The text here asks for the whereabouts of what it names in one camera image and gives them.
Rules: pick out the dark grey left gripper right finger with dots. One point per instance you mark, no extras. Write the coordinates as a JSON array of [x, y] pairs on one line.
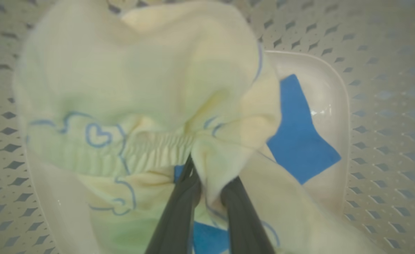
[[244, 229]]

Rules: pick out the cream cloud-print trousers blue patch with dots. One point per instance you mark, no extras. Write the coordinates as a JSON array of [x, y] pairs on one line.
[[140, 70]]

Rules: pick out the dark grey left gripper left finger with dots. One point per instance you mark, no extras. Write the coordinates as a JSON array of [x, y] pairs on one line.
[[175, 229]]

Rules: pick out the cream perforated laundry basket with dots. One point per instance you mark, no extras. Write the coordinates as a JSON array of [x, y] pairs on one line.
[[387, 53]]

